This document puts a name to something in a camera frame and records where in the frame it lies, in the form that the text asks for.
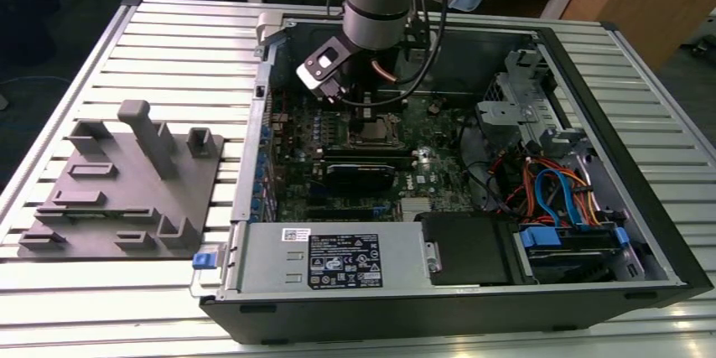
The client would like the silver chipset heat sink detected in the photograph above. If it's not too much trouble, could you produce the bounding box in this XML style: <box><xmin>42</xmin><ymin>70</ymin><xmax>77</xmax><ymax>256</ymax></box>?
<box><xmin>401</xmin><ymin>197</ymin><xmax>434</xmax><ymax>213</ymax></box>

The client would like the green motherboard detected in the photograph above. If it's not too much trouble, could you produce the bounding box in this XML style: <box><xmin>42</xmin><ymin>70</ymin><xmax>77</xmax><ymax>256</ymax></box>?
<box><xmin>269</xmin><ymin>91</ymin><xmax>489</xmax><ymax>224</ymax></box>

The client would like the hard disk in blue carrier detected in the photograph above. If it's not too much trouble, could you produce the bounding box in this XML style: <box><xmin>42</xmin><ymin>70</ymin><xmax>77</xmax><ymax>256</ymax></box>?
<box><xmin>518</xmin><ymin>223</ymin><xmax>631</xmax><ymax>286</ymax></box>

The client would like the silver CPU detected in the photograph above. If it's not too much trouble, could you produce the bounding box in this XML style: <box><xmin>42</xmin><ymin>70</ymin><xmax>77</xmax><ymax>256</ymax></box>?
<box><xmin>359</xmin><ymin>121</ymin><xmax>394</xmax><ymax>141</ymax></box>

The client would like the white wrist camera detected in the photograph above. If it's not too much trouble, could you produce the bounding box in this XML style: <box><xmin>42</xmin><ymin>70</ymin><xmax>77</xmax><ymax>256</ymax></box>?
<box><xmin>295</xmin><ymin>36</ymin><xmax>353</xmax><ymax>104</ymax></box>

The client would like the silver power supply unit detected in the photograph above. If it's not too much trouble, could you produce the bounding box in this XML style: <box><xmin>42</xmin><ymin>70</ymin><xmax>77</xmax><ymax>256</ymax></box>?
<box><xmin>221</xmin><ymin>221</ymin><xmax>435</xmax><ymax>294</ymax></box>

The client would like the grey parts rack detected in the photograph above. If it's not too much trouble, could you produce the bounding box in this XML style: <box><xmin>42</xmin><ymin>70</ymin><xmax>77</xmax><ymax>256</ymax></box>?
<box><xmin>17</xmin><ymin>100</ymin><xmax>226</xmax><ymax>261</ymax></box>

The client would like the black graphics card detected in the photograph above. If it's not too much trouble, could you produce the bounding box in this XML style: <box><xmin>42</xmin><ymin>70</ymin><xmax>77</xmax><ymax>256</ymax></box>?
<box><xmin>323</xmin><ymin>162</ymin><xmax>397</xmax><ymax>192</ymax></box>

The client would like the blue floor cable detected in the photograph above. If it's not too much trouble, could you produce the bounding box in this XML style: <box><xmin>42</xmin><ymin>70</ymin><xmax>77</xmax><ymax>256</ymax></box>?
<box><xmin>0</xmin><ymin>75</ymin><xmax>74</xmax><ymax>86</ymax></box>

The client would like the black RAM slot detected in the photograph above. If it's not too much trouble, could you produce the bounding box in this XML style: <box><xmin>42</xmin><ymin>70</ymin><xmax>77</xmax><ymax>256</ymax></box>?
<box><xmin>323</xmin><ymin>156</ymin><xmax>419</xmax><ymax>168</ymax></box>
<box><xmin>323</xmin><ymin>147</ymin><xmax>419</xmax><ymax>158</ymax></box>

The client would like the black wire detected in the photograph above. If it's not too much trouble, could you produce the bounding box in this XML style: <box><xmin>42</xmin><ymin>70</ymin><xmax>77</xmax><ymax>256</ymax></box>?
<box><xmin>457</xmin><ymin>117</ymin><xmax>509</xmax><ymax>213</ymax></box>

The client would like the blue wire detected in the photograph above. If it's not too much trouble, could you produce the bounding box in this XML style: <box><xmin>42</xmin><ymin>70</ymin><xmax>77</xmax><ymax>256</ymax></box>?
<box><xmin>534</xmin><ymin>169</ymin><xmax>589</xmax><ymax>231</ymax></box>

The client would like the orange wire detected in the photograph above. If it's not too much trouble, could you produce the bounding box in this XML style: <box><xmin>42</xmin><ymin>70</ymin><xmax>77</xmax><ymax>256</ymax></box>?
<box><xmin>503</xmin><ymin>156</ymin><xmax>611</xmax><ymax>225</ymax></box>

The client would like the metal drive cage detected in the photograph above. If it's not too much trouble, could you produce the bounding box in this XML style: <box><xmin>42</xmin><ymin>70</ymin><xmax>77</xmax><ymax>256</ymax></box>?
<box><xmin>475</xmin><ymin>49</ymin><xmax>598</xmax><ymax>162</ymax></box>

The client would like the black expansion slot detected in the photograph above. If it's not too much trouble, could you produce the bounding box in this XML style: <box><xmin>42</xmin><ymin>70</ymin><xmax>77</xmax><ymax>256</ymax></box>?
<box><xmin>306</xmin><ymin>206</ymin><xmax>387</xmax><ymax>221</ymax></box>

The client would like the black PC case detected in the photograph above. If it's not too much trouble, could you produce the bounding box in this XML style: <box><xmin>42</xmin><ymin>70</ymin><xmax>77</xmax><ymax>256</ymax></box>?
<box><xmin>190</xmin><ymin>12</ymin><xmax>715</xmax><ymax>345</ymax></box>

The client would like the black drive bay cover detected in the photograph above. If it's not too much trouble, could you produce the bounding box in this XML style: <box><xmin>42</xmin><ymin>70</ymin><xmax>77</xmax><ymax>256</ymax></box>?
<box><xmin>417</xmin><ymin>211</ymin><xmax>539</xmax><ymax>288</ymax></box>

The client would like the CPU socket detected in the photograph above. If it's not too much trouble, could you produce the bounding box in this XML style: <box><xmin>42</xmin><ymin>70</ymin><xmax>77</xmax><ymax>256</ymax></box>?
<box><xmin>345</xmin><ymin>114</ymin><xmax>409</xmax><ymax>150</ymax></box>

